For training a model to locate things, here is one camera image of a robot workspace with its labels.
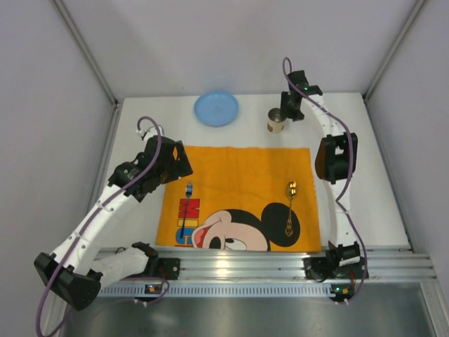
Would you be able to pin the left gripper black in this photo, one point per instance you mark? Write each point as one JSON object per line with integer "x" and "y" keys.
{"x": 172, "y": 160}

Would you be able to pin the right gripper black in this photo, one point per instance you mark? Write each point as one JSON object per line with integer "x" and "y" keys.
{"x": 292, "y": 103}

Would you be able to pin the blue fork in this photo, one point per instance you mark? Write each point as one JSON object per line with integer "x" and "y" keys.
{"x": 188, "y": 195}

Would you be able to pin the light blue plate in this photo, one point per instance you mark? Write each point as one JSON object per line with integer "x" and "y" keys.
{"x": 216, "y": 108}

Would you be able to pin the orange cartoon mouse towel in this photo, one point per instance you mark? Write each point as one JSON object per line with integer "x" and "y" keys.
{"x": 239, "y": 201}

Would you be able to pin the gold metal spoon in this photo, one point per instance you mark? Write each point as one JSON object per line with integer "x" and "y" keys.
{"x": 291, "y": 193}

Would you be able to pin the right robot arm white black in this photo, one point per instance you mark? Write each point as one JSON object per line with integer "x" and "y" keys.
{"x": 335, "y": 162}

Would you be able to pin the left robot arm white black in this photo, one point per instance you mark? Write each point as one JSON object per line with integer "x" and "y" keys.
{"x": 72, "y": 271}

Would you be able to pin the small metal cup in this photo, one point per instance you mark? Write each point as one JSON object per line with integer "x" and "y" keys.
{"x": 276, "y": 120}

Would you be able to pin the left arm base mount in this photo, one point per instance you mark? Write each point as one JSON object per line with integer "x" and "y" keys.
{"x": 165, "y": 268}

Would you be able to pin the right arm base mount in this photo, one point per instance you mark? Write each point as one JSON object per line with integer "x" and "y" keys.
{"x": 319, "y": 270}

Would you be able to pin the slotted cable duct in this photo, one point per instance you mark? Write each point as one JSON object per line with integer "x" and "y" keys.
{"x": 181, "y": 290}

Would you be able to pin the aluminium rail beam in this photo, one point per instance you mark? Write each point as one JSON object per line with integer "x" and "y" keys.
{"x": 240, "y": 266}

